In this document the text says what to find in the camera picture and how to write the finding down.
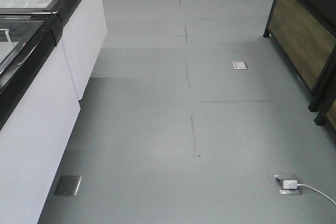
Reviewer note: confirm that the white chest freezer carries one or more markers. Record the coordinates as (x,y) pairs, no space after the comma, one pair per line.
(39,108)
(84,30)

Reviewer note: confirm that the open floor socket box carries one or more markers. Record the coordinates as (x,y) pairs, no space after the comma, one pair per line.
(279,177)

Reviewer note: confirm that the far white chest freezer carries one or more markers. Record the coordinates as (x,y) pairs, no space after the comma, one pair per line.
(84,30)

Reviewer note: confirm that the near white chest freezer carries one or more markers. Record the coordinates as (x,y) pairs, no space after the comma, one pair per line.
(39,108)

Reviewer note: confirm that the white power adapter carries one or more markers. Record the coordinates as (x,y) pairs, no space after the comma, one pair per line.
(289,184)

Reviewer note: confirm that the dark wooden display stand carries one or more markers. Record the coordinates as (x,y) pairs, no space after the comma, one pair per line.
(305,31)

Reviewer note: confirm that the far steel floor box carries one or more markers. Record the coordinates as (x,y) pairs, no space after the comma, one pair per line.
(240,65)

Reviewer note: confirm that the closed steel floor box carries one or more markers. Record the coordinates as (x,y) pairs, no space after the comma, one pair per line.
(68,185)

